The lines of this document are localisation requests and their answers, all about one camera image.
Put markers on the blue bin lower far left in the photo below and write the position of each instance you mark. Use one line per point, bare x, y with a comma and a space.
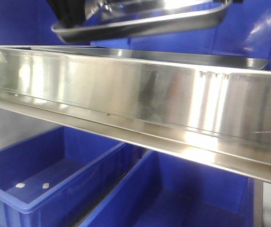
50, 179

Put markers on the silver metal tray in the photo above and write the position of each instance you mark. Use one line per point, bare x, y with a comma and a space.
111, 19

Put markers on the blue bin upper left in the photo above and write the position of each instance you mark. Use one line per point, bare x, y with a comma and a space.
27, 22

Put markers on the stainless steel shelf rail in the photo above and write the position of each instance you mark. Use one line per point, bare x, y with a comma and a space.
217, 116

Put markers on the blue bin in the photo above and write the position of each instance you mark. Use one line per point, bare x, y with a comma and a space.
27, 22
166, 191
50, 179
245, 31

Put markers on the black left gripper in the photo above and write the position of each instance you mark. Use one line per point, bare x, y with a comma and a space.
66, 11

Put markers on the blue bin upper centre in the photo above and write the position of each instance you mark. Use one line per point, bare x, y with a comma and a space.
245, 31

